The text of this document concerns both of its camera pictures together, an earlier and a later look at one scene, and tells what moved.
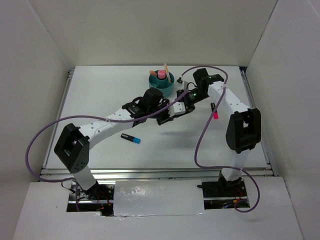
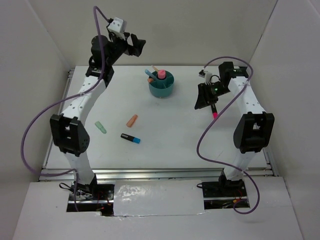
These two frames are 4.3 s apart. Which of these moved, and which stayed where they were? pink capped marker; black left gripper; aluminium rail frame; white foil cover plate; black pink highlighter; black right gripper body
Moved: black right gripper body; black left gripper
Stayed: black pink highlighter; pink capped marker; white foil cover plate; aluminium rail frame
